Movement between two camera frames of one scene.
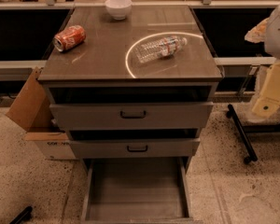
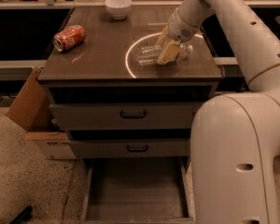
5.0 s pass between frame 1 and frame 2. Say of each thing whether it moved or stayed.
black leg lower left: stayed
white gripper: moved
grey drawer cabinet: stayed
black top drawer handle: stayed
